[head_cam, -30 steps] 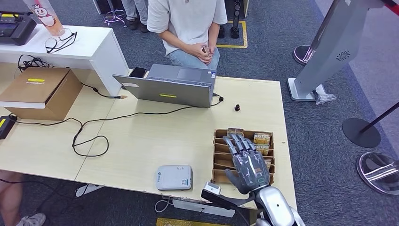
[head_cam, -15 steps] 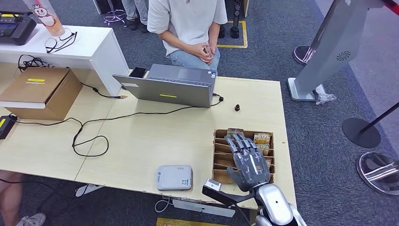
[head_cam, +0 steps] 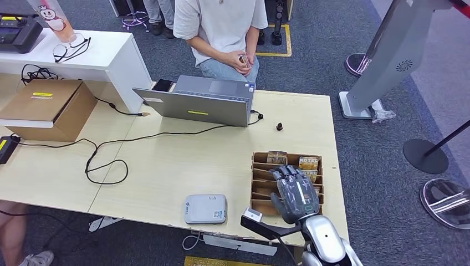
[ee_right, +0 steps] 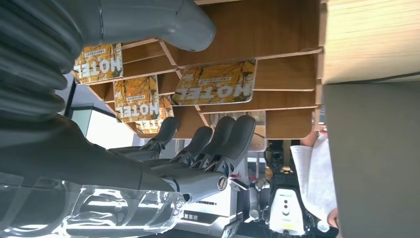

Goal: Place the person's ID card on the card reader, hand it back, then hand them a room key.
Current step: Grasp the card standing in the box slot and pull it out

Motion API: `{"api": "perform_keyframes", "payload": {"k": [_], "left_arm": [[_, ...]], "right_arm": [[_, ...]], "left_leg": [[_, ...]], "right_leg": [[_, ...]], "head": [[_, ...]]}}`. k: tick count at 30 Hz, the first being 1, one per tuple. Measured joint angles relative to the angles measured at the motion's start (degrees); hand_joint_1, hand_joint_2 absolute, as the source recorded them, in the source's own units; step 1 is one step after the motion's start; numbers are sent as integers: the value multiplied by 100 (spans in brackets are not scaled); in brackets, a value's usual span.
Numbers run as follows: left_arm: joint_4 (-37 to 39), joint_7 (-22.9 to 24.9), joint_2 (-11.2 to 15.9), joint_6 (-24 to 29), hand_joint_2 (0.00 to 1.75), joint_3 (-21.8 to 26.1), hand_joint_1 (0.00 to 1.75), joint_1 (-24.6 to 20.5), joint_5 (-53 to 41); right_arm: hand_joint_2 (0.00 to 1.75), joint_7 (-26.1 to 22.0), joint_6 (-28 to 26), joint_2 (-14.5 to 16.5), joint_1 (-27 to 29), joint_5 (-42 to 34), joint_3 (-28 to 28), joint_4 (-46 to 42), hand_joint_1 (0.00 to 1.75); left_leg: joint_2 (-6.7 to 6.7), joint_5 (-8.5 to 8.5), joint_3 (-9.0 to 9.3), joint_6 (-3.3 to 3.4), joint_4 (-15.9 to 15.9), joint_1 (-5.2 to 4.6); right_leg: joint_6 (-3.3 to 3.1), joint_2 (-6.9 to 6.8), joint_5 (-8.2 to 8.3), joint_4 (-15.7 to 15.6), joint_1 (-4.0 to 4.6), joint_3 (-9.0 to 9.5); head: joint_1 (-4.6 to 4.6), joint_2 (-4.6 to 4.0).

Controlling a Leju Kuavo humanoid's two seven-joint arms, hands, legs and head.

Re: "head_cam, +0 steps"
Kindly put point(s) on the yellow hotel key card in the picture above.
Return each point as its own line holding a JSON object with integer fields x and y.
{"x": 308, "y": 163}
{"x": 312, "y": 175}

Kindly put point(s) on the chrome stool base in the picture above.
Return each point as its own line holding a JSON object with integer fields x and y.
{"x": 136, "y": 16}

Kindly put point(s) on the snowman print drink cup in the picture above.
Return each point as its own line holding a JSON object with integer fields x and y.
{"x": 55, "y": 22}

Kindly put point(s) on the person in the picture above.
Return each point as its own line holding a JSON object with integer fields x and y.
{"x": 11, "y": 235}
{"x": 161, "y": 14}
{"x": 220, "y": 22}

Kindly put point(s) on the grey white card reader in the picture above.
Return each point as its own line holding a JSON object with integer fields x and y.
{"x": 205, "y": 209}

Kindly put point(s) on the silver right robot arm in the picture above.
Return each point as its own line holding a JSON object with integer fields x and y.
{"x": 327, "y": 242}

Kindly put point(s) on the white desk foot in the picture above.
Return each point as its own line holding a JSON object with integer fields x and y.
{"x": 102, "y": 223}
{"x": 227, "y": 243}

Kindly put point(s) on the black phone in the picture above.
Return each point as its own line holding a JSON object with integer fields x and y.
{"x": 162, "y": 85}

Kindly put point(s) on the person's right forearm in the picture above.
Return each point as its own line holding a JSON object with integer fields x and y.
{"x": 205, "y": 49}

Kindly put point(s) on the silver kiosk stand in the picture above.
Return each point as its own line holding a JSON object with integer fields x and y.
{"x": 389, "y": 55}

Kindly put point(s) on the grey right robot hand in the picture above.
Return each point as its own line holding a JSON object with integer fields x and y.
{"x": 297, "y": 198}

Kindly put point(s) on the small black knob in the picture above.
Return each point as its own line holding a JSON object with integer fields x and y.
{"x": 279, "y": 127}

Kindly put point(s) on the black power adapter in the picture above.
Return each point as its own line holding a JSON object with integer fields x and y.
{"x": 6, "y": 148}

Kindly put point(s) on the black framed eyeglasses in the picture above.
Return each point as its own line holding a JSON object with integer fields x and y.
{"x": 60, "y": 49}

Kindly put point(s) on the brown cardboard box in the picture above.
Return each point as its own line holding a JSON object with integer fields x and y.
{"x": 44, "y": 106}

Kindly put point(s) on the person's right hand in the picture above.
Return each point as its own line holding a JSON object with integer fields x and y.
{"x": 230, "y": 59}

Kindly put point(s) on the black stand leg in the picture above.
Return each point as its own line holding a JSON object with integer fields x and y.
{"x": 261, "y": 38}
{"x": 277, "y": 36}

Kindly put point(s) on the red barrier belt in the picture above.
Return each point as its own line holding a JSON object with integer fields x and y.
{"x": 463, "y": 9}

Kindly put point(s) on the black stanchion base with pole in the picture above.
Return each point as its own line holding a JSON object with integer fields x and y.
{"x": 424, "y": 156}

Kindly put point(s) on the clear plastic bag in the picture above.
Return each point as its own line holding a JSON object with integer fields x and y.
{"x": 382, "y": 115}

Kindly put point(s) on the person's left forearm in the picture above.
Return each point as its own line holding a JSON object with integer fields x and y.
{"x": 252, "y": 41}

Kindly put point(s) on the wooden card holder box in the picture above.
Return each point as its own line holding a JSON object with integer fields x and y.
{"x": 262, "y": 183}

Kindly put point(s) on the dark brown key card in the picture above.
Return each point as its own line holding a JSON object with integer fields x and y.
{"x": 276, "y": 157}

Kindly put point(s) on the stack of cards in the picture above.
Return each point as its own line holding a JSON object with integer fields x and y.
{"x": 244, "y": 60}

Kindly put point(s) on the grey laptop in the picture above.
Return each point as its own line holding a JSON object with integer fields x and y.
{"x": 198, "y": 106}

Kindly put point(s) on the person's left hand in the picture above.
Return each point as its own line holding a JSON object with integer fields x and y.
{"x": 252, "y": 60}

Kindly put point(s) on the black control device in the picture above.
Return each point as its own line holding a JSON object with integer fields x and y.
{"x": 18, "y": 35}

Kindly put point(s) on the yellow floor mat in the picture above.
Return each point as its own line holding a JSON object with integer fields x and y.
{"x": 213, "y": 262}

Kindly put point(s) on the chrome stanchion base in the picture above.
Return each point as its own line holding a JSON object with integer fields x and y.
{"x": 444, "y": 205}
{"x": 354, "y": 64}

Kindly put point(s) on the yellow floor tape square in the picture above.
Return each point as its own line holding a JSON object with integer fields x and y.
{"x": 288, "y": 40}

